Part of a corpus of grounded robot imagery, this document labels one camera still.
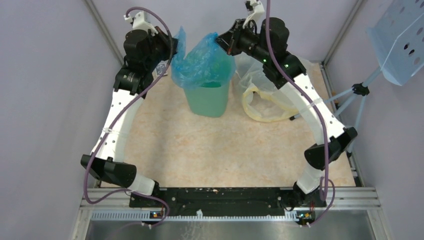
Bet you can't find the perforated light blue panel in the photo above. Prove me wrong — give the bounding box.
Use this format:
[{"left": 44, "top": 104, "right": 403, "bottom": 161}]
[{"left": 367, "top": 0, "right": 424, "bottom": 86}]

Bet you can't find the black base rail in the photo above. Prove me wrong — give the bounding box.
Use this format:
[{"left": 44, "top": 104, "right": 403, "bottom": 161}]
[{"left": 129, "top": 187, "right": 327, "bottom": 217}]

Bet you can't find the purple cable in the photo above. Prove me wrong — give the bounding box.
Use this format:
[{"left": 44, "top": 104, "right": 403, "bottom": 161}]
[
  {"left": 82, "top": 6, "right": 175, "bottom": 229},
  {"left": 264, "top": 0, "right": 336, "bottom": 228}
]

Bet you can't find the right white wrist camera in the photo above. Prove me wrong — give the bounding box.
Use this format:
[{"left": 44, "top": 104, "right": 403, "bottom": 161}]
[{"left": 242, "top": 0, "right": 265, "bottom": 29}]

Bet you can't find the green plastic trash bin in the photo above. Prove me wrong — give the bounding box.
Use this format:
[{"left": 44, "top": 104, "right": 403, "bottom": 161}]
[{"left": 182, "top": 56, "right": 233, "bottom": 119}]

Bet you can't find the white toothed cable strip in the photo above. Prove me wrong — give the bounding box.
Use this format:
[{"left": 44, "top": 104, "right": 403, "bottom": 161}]
[{"left": 90, "top": 210, "right": 298, "bottom": 222}]

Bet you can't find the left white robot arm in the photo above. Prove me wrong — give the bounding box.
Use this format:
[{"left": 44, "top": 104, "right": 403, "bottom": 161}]
[{"left": 80, "top": 27, "right": 178, "bottom": 207}]

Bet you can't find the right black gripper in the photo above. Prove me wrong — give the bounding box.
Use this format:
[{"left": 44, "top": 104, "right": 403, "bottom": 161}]
[{"left": 213, "top": 19, "right": 271, "bottom": 64}]

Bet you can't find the light blue tripod stand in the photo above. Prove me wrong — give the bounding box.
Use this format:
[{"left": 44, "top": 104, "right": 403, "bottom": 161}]
[{"left": 289, "top": 66, "right": 382, "bottom": 158}]

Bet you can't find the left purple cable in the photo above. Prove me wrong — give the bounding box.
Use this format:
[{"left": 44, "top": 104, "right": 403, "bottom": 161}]
[{"left": 82, "top": 6, "right": 175, "bottom": 229}]

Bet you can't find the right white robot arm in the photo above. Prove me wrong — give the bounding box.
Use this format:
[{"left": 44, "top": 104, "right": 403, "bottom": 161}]
[{"left": 215, "top": 17, "right": 358, "bottom": 206}]

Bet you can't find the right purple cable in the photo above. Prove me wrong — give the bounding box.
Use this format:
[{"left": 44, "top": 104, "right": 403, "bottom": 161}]
[{"left": 264, "top": 0, "right": 336, "bottom": 228}]

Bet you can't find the blue plastic trash bag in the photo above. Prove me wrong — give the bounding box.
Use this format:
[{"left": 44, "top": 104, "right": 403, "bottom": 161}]
[{"left": 170, "top": 26, "right": 236, "bottom": 89}]

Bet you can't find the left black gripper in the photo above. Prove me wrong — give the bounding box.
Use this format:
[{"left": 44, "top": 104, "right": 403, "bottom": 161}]
[{"left": 145, "top": 25, "right": 181, "bottom": 71}]

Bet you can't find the clear yellow plastic bag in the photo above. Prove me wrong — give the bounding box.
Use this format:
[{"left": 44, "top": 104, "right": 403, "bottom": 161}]
[{"left": 232, "top": 53, "right": 299, "bottom": 123}]

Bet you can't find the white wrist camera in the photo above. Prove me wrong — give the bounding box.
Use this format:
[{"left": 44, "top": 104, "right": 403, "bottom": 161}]
[
  {"left": 124, "top": 10, "right": 158, "bottom": 36},
  {"left": 242, "top": 0, "right": 265, "bottom": 29}
]

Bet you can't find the playing card box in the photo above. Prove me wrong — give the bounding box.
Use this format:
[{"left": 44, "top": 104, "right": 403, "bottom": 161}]
[{"left": 155, "top": 61, "right": 168, "bottom": 77}]

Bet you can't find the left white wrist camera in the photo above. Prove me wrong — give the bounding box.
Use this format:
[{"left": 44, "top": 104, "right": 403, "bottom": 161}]
[{"left": 124, "top": 10, "right": 158, "bottom": 36}]

